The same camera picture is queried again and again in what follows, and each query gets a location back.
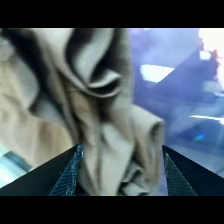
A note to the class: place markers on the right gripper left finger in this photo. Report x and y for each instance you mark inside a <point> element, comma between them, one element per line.
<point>53,176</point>

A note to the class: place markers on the beige garment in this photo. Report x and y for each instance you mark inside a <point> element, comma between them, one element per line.
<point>100,100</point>

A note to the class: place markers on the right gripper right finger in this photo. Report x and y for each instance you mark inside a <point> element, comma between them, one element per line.
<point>190,176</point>

